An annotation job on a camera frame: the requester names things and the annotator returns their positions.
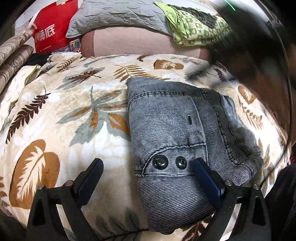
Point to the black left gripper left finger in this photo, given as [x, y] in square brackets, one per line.
[44, 221]

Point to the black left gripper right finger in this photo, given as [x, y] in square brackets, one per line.
[252, 222]

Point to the blue denim pants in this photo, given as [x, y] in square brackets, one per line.
[171, 125]

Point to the beige leaf pattern fleece blanket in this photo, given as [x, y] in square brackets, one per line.
[76, 110]

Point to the white pillow with green trim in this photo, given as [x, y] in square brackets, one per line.
[11, 92]

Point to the brown striped rolled bedding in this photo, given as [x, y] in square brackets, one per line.
[14, 53]

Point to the colourful small package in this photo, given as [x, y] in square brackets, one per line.
[74, 46]

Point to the red paper bag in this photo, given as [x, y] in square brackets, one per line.
[51, 24]

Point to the pink brown mattress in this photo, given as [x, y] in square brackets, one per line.
[134, 40]

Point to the green patterned cloth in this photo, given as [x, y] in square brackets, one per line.
[192, 27]

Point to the grey quilted blanket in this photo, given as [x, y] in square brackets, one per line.
[96, 14]

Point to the brown wooden bed frame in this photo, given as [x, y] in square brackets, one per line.
[266, 82]

